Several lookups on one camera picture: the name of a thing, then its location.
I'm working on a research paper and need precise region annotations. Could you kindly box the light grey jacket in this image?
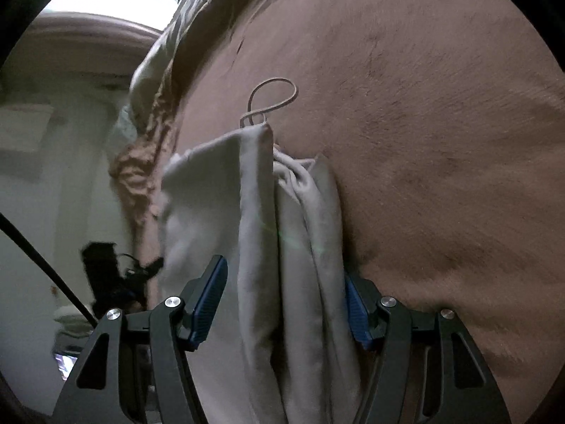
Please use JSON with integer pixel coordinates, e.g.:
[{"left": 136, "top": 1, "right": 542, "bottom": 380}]
[{"left": 159, "top": 107, "right": 362, "bottom": 423}]

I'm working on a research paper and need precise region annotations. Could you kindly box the tablet screen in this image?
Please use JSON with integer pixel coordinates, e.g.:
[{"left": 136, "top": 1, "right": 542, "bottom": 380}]
[{"left": 54, "top": 352, "right": 78, "bottom": 382}]

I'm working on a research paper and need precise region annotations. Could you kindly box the right beige curtain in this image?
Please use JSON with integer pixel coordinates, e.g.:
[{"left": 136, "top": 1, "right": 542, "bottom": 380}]
[{"left": 1, "top": 12, "right": 161, "bottom": 77}]

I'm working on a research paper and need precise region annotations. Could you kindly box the brown bed sheet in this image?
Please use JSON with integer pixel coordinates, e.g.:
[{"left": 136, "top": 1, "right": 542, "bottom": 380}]
[{"left": 110, "top": 0, "right": 564, "bottom": 423}]

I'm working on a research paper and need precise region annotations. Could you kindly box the beige duvet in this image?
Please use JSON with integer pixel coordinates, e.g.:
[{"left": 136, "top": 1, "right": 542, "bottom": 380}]
[{"left": 125, "top": 0, "right": 209, "bottom": 133}]

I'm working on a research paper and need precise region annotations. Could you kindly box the black cable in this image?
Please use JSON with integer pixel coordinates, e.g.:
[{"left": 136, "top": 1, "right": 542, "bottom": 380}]
[{"left": 0, "top": 211, "right": 100, "bottom": 328}]

